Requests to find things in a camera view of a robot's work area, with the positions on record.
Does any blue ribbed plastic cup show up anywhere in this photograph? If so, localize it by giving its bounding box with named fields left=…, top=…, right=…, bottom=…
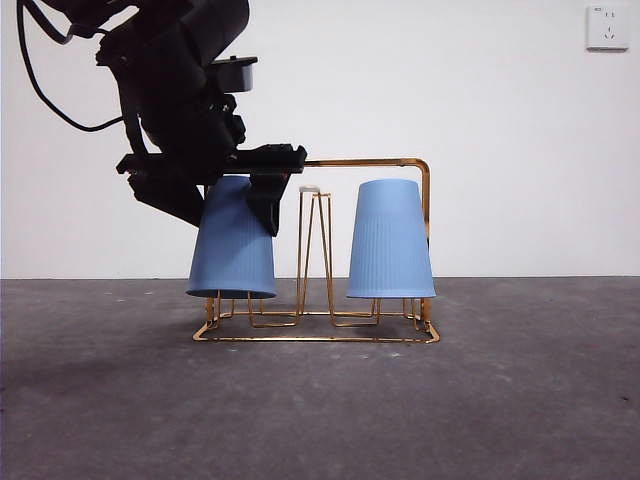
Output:
left=185, top=174, right=279, bottom=300
left=345, top=178, right=437, bottom=300

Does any gold wire cup rack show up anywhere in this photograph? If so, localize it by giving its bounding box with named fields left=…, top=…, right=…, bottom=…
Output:
left=192, top=157, right=444, bottom=345

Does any pale grey camera box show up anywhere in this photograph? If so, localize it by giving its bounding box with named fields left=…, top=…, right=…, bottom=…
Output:
left=208, top=56, right=260, bottom=95

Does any black cable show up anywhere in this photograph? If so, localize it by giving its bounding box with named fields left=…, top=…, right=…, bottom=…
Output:
left=29, top=0, right=109, bottom=46
left=16, top=0, right=126, bottom=134

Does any white wall socket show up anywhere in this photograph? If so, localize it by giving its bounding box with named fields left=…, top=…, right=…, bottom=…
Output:
left=585, top=4, right=631, bottom=52

